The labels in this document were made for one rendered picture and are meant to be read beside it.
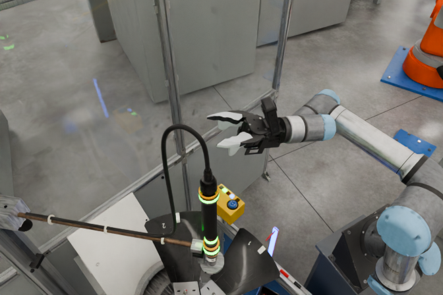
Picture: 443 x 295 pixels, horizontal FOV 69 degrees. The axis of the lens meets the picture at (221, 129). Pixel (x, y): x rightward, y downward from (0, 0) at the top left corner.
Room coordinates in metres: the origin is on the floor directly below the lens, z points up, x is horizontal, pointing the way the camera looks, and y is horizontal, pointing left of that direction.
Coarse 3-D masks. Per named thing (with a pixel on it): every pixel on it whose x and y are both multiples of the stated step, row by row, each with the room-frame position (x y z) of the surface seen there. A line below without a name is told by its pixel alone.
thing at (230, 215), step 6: (222, 192) 0.89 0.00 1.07; (222, 198) 0.86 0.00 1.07; (228, 198) 0.86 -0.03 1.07; (234, 198) 0.86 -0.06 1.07; (222, 204) 0.83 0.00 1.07; (240, 204) 0.83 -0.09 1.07; (222, 210) 0.80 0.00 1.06; (228, 210) 0.80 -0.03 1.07; (234, 210) 0.80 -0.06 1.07; (240, 210) 0.81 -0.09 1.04; (222, 216) 0.80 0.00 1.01; (228, 216) 0.78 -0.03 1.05; (234, 216) 0.78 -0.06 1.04; (228, 222) 0.77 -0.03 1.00
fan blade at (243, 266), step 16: (240, 240) 0.58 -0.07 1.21; (256, 240) 0.59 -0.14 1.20; (224, 256) 0.53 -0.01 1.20; (240, 256) 0.53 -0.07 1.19; (256, 256) 0.53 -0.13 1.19; (224, 272) 0.47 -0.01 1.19; (240, 272) 0.47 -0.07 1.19; (256, 272) 0.47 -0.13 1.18; (272, 272) 0.48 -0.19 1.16; (224, 288) 0.41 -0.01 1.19; (240, 288) 0.41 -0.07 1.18
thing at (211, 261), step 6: (204, 174) 0.39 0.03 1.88; (210, 174) 0.39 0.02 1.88; (204, 180) 0.39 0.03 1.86; (210, 180) 0.39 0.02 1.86; (216, 180) 0.40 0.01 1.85; (204, 186) 0.38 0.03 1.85; (210, 186) 0.38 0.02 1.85; (216, 186) 0.39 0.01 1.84; (204, 192) 0.38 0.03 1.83; (210, 192) 0.38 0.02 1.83; (210, 258) 0.38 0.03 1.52; (216, 258) 0.38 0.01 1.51; (210, 264) 0.38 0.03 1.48
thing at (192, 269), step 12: (168, 216) 0.56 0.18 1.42; (180, 216) 0.56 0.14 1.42; (192, 216) 0.56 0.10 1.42; (156, 228) 0.53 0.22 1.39; (168, 228) 0.53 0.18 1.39; (180, 228) 0.53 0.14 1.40; (192, 228) 0.53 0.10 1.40; (168, 252) 0.48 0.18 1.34; (180, 252) 0.47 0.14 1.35; (168, 264) 0.45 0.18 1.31; (180, 264) 0.44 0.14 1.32; (192, 264) 0.44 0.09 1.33; (168, 276) 0.42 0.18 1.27; (180, 276) 0.42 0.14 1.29; (192, 276) 0.41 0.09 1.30
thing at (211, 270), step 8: (192, 240) 0.41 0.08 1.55; (200, 240) 0.41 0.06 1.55; (192, 248) 0.39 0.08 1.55; (200, 248) 0.39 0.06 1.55; (192, 256) 0.38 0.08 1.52; (200, 256) 0.38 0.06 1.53; (200, 264) 0.38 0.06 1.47; (216, 264) 0.38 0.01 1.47; (208, 272) 0.36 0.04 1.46; (216, 272) 0.36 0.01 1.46
